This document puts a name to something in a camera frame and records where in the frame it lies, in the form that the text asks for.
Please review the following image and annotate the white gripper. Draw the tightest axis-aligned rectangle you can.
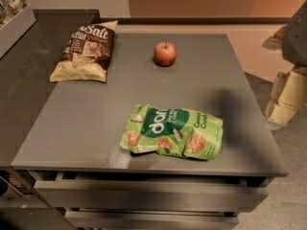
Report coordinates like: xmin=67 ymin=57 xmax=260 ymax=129
xmin=265 ymin=1 xmax=307 ymax=130

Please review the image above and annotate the red apple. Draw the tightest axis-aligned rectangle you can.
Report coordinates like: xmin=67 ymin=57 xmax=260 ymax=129
xmin=153 ymin=41 xmax=177 ymax=66

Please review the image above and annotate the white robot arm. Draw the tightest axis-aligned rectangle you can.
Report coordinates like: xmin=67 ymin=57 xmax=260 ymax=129
xmin=264 ymin=1 xmax=307 ymax=130

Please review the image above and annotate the green rice chip bag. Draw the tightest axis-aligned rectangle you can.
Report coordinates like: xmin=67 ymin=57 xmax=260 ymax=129
xmin=120 ymin=104 xmax=224 ymax=160

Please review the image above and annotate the brown sea salt chip bag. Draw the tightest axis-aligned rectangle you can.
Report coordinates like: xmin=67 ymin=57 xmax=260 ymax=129
xmin=50 ymin=20 xmax=118 ymax=82

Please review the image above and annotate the grey upper drawer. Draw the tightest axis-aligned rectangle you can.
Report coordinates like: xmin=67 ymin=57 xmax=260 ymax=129
xmin=35 ymin=172 xmax=268 ymax=212

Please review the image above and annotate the grey drawer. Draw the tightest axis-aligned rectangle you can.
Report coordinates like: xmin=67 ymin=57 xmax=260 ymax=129
xmin=35 ymin=172 xmax=268 ymax=212
xmin=65 ymin=211 xmax=238 ymax=230

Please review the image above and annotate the grey lower drawer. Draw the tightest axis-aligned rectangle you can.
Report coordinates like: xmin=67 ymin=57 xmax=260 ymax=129
xmin=65 ymin=211 xmax=238 ymax=230

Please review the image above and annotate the grey tray with snacks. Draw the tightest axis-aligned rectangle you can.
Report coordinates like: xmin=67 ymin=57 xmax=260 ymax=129
xmin=0 ymin=0 xmax=36 ymax=58

